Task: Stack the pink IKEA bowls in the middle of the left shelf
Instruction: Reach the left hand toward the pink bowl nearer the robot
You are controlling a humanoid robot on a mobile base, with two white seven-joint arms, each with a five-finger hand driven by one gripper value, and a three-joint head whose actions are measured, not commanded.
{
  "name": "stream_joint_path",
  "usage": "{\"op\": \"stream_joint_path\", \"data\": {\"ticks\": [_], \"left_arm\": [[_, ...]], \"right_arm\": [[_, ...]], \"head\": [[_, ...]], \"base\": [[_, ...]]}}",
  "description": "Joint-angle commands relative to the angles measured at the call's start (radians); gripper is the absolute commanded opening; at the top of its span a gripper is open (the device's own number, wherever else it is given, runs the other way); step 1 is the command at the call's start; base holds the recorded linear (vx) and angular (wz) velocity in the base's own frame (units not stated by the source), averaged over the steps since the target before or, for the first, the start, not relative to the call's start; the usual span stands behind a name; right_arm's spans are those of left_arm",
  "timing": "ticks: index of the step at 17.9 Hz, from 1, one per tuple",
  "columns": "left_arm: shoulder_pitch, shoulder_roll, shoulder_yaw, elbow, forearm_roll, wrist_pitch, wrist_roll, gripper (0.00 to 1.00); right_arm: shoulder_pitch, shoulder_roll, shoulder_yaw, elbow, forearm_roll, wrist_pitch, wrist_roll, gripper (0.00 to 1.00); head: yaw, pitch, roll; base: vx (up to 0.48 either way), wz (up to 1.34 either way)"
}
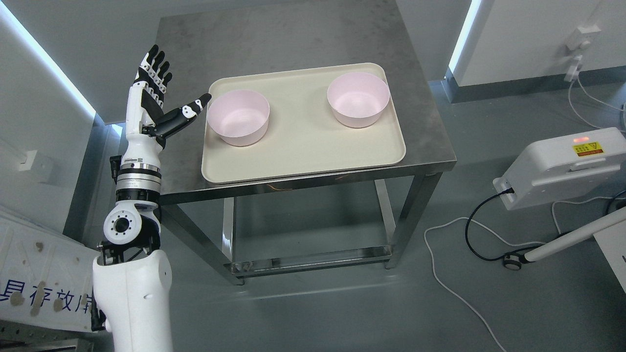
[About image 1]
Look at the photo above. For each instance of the white wall socket plug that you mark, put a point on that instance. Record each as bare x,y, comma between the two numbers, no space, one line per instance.
577,43

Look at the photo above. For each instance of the pink bowl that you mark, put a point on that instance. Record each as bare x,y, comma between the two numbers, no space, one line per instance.
358,99
239,117

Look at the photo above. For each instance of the white stand leg with caster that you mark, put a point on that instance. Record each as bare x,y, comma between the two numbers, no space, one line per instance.
515,261

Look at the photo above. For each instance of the white device box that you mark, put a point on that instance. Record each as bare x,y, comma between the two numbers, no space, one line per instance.
562,168

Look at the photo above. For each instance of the white sign board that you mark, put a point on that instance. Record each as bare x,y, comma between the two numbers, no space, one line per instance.
45,278

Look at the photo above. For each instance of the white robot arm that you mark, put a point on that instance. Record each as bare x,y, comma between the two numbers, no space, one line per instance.
131,279

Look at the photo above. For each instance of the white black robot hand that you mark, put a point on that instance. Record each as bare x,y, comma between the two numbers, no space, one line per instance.
148,126

